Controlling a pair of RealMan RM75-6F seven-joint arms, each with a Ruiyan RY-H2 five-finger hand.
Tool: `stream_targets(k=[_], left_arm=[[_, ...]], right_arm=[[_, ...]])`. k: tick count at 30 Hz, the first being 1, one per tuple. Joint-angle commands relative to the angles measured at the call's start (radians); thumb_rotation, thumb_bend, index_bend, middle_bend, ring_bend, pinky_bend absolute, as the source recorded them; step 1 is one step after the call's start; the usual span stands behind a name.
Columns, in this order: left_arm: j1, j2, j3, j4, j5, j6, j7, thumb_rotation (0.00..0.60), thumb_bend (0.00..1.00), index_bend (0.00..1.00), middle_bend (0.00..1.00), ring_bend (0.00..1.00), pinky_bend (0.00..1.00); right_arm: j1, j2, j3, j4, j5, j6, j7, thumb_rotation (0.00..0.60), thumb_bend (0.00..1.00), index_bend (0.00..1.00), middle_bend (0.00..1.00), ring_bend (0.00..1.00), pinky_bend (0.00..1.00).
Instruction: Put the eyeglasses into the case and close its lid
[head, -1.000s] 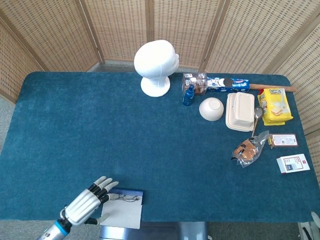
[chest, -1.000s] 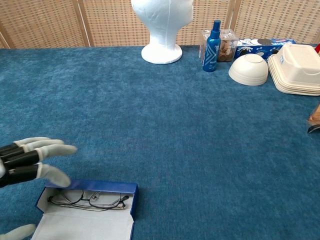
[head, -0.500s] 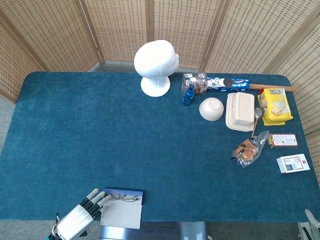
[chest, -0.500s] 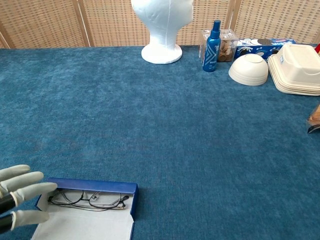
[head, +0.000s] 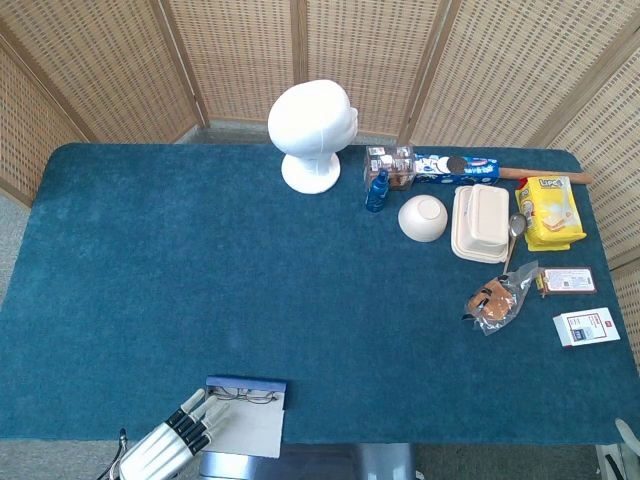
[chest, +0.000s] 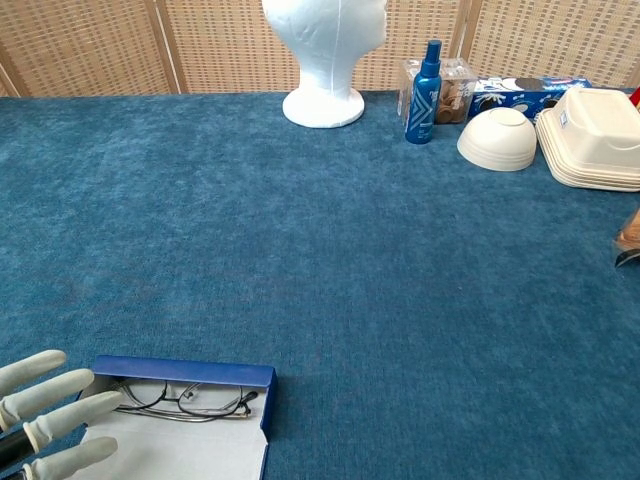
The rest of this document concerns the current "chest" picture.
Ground bread in clear bag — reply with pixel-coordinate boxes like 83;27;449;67
612;207;640;269

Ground woven wicker folding screen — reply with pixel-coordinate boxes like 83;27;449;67
0;0;640;99

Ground clear plastic cookie box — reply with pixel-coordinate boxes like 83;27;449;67
398;57;479;125

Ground blue table cloth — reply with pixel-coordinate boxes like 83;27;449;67
0;88;640;480

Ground white upturned bowl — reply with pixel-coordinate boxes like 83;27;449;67
456;108;538;173

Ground cream lidded food container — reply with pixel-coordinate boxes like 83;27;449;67
535;87;640;193

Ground blue spray bottle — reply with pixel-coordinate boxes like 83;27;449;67
404;39;445;146

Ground blue cardboard glasses case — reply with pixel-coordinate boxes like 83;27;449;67
74;355;279;480

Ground dark wire-frame eyeglasses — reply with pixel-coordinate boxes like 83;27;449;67
110;378;260;424

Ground white foam mannequin head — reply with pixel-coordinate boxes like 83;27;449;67
261;0;389;130

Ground blue Oreo cookie box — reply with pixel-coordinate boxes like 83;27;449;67
472;75;594;121

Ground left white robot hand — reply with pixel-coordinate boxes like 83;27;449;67
0;349;124;480

